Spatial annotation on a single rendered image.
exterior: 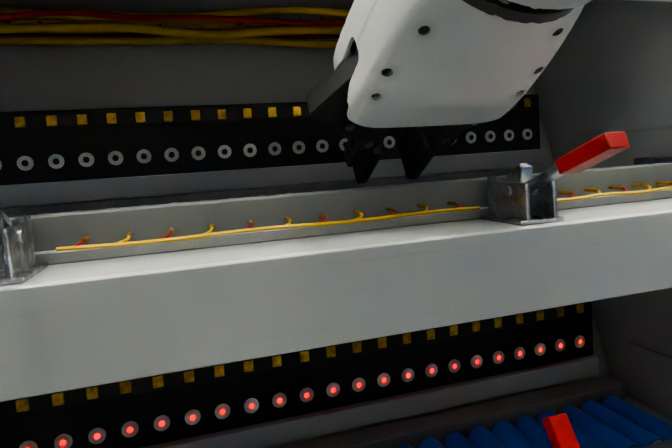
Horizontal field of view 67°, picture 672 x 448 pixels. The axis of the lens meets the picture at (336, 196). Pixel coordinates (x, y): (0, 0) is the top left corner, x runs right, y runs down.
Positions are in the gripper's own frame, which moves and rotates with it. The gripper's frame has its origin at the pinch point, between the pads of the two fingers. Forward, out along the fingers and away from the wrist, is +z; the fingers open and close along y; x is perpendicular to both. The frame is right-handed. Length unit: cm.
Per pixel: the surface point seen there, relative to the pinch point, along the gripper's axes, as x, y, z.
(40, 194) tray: -3.4, 23.6, 9.4
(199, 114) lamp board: -8.3, 11.9, 6.9
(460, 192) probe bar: 4.5, -2.9, -1.7
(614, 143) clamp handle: 7.5, -4.8, -11.7
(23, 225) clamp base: 5.4, 20.5, -4.1
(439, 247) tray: 9.2, 1.6, -5.5
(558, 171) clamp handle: 6.9, -4.7, -8.1
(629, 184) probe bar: 5.0, -16.1, -1.6
